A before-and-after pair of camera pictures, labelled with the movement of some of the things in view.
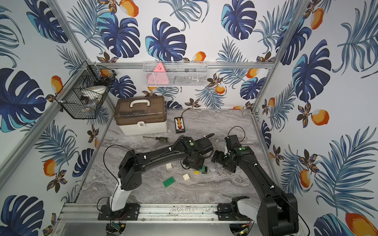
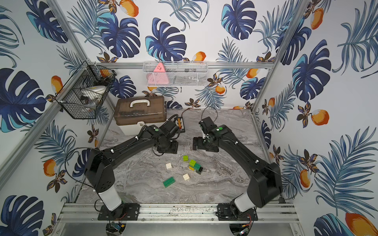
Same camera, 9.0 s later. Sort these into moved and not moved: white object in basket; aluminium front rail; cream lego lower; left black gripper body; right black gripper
Moved: left black gripper body; right black gripper
Not moved: white object in basket; aluminium front rail; cream lego lower
